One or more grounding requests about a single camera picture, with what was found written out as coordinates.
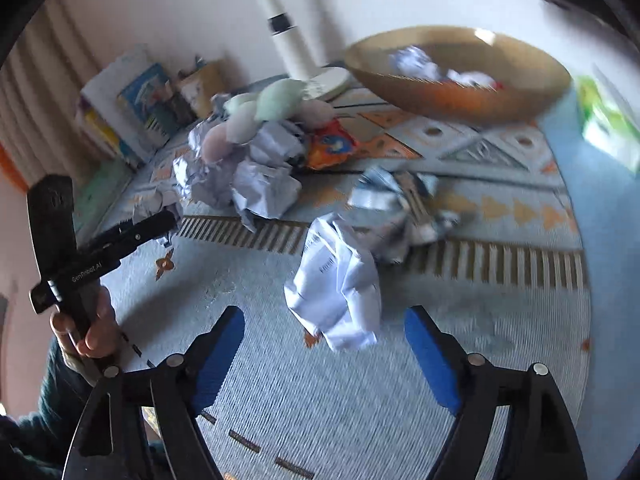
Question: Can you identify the amber ribbed glass bowl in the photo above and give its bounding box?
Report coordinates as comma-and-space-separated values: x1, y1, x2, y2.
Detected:
344, 26, 572, 126

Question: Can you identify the crumpled paper in bowl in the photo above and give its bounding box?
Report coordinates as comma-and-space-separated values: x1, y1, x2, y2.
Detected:
388, 46, 502, 90

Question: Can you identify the upright books stack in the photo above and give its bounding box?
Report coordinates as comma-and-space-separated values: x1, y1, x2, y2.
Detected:
80, 46, 195, 164

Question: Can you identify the white desk lamp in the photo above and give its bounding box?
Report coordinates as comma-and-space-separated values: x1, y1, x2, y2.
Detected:
256, 0, 350, 101

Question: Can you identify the paper ball pile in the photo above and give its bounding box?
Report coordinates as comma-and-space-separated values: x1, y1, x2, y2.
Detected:
132, 120, 309, 232

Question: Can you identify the patterned woven table mat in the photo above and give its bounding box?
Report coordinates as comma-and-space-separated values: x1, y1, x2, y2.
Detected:
103, 87, 591, 479

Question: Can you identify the dark green sleeve forearm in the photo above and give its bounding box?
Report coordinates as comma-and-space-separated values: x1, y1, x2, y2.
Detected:
1, 340, 92, 479

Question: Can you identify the person's left hand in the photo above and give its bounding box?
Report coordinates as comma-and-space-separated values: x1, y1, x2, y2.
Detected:
50, 286, 122, 359

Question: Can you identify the orange snack packet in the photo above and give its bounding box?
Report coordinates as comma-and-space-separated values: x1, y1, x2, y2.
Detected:
307, 119, 358, 170

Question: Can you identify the pastel plush toy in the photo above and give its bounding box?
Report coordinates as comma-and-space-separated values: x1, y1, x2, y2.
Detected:
193, 78, 335, 164

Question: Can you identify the green tissue pack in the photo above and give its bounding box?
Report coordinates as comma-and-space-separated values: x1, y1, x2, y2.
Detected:
576, 65, 640, 176

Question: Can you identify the white paper ball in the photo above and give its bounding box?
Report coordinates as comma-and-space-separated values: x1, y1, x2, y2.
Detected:
284, 214, 382, 352

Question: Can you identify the plaid bow hair clip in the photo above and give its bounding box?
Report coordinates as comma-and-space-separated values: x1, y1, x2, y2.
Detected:
348, 167, 461, 264

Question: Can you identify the green flat book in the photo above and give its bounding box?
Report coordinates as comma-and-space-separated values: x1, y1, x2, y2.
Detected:
74, 160, 134, 245

